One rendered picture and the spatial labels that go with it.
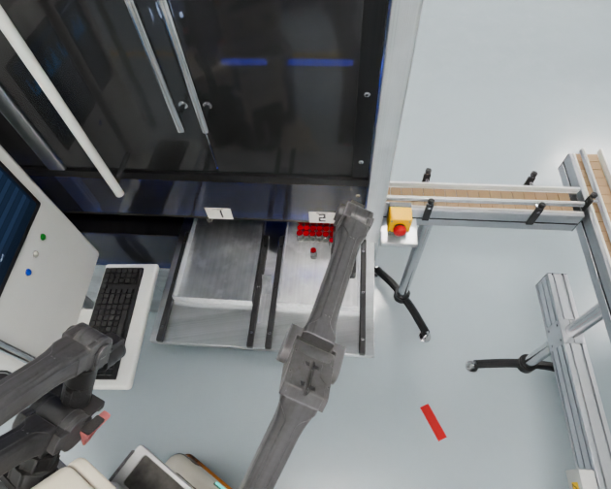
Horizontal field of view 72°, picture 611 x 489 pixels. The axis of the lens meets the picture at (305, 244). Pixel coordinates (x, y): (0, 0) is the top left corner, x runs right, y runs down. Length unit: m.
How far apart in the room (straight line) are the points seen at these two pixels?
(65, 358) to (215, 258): 0.74
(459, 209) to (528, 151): 1.72
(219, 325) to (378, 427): 1.06
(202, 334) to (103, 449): 1.13
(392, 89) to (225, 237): 0.81
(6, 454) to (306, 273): 0.91
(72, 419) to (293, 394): 0.50
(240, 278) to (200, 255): 0.18
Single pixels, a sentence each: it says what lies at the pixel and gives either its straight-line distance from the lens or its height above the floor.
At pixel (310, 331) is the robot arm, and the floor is 1.41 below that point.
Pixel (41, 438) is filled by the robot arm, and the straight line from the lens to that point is 0.98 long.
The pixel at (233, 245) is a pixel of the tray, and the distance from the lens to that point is 1.51.
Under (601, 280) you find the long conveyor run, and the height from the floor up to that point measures 0.89.
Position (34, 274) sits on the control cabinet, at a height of 1.08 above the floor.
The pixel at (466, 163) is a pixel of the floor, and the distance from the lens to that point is 3.02.
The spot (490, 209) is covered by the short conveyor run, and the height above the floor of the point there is 0.93.
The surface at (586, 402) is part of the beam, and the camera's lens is 1.85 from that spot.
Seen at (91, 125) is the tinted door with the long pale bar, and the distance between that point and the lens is 1.28.
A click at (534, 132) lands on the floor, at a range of 3.38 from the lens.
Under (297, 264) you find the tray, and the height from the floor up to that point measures 0.88.
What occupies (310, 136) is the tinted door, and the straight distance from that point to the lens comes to 1.11.
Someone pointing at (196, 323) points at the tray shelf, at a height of 0.88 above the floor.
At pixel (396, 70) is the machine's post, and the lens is 0.98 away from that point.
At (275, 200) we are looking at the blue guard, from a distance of 1.31.
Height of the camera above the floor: 2.13
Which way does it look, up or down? 58 degrees down
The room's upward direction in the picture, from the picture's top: 5 degrees counter-clockwise
